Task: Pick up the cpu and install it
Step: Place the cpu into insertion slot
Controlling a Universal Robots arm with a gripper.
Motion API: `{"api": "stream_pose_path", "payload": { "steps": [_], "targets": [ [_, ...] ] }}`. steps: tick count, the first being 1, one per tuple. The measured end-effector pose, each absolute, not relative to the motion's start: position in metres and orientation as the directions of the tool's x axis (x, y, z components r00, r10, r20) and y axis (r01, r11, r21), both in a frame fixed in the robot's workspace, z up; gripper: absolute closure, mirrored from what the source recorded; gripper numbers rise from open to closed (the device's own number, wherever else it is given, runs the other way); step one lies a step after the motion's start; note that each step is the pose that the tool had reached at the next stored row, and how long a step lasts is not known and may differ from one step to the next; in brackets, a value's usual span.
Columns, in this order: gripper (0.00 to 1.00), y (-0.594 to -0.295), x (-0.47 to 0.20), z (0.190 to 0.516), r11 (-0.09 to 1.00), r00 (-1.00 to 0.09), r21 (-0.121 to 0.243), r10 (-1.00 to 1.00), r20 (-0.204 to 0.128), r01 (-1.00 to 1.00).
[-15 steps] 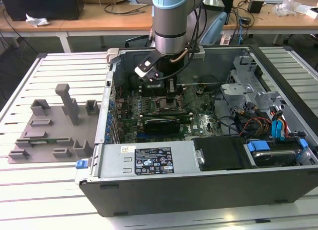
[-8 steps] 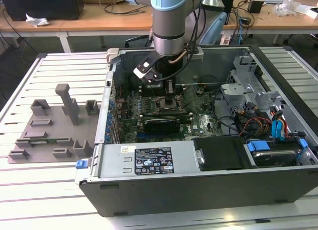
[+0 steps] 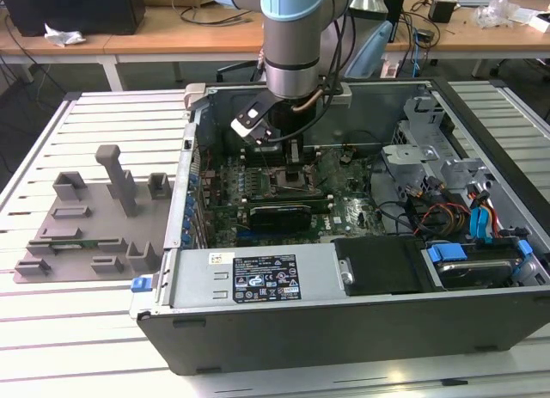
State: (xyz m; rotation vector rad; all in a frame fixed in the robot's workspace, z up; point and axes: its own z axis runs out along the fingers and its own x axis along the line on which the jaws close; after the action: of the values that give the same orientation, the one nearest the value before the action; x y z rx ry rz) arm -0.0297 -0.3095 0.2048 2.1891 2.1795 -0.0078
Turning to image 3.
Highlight green motherboard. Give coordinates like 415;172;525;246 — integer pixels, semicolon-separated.
198;146;390;249

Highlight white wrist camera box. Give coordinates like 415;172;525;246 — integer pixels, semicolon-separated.
230;92;276;148

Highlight silver CPU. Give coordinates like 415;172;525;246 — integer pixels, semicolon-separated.
280;168;310;187

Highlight blue flat data cable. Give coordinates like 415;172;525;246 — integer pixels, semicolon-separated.
467;204;495;244

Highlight wooden desk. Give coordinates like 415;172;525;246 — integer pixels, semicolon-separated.
0;2;267;92
380;0;550;79

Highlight black RAM slot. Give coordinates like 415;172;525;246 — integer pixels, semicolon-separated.
242;193;333;201
242;197;333;205

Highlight CPU socket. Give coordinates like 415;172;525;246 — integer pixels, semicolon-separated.
268;164;321;197

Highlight white plastic stand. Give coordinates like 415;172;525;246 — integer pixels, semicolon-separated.
380;56;401;79

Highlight black desktop box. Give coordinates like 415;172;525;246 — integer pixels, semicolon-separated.
384;0;406;45

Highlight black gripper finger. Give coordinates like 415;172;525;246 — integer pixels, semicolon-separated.
285;136;308;182

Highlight black and grey PC case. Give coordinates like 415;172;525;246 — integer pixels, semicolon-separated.
128;76;550;377

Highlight multicolour power wire harness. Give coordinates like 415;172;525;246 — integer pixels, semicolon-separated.
410;187;499;240

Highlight black graphics card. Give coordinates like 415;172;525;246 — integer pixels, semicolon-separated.
210;202;314;234

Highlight crumpled white paper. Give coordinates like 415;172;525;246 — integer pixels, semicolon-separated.
44;22;87;49

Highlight thin metal locking lever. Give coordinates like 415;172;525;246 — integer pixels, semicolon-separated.
256;147;281;187

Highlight small white box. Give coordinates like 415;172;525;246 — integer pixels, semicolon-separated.
528;13;550;34

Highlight metal socket cover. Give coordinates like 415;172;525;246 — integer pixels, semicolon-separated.
307;150;350;189

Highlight grey power supply unit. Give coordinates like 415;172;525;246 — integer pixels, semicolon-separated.
165;242;345;309

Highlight silver metal drive cage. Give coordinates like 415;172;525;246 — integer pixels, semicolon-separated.
380;95;495;201

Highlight grey plastic parts rack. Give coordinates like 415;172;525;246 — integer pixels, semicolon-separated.
12;144;177;284

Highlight clear plastic bags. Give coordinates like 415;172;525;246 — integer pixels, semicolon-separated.
474;0;516;29

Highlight small black box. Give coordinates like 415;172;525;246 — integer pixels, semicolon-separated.
428;0;455;24

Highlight grey case handle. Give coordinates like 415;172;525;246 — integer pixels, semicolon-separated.
183;83;207;111

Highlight hard disk in blue carrier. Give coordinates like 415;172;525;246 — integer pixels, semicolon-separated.
425;241;534;291

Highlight black plastic shroud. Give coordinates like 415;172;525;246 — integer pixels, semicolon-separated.
333;236;426;297

